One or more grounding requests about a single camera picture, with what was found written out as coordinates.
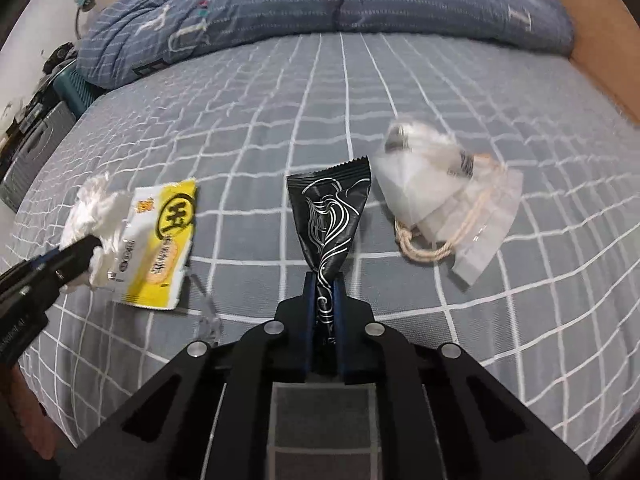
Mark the dark grey suitcase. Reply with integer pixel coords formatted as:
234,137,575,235
0,100,76,211

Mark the person's left forearm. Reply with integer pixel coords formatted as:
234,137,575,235
0,364,51,461

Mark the wooden bed headboard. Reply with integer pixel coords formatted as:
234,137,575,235
550,0,640,121

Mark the white plastic bag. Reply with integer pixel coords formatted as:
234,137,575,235
62,172,133,293

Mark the black patterned wipe packet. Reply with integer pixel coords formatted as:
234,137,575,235
285,155,372,341

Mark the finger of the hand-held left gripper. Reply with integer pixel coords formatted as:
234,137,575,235
0,236,104,287
0,259,94,322

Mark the blue striped quilt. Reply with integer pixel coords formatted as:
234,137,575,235
75,0,575,98

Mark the white and yellow snack packet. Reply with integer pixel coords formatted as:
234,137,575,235
111,177,199,311

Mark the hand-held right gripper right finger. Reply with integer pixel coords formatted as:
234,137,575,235
333,279,592,480

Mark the teal plastic basket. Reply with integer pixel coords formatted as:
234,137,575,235
55,67,103,116

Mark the white drawstring pouch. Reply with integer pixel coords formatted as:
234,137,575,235
372,117,525,288

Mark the teal desk lamp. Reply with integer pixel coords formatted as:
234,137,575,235
74,0,99,41

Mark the grey checked bedsheet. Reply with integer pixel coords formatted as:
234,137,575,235
0,30,640,461

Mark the clear plastic film scrap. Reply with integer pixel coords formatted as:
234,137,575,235
184,270,224,347

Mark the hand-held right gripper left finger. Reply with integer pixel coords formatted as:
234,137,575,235
55,271,321,480

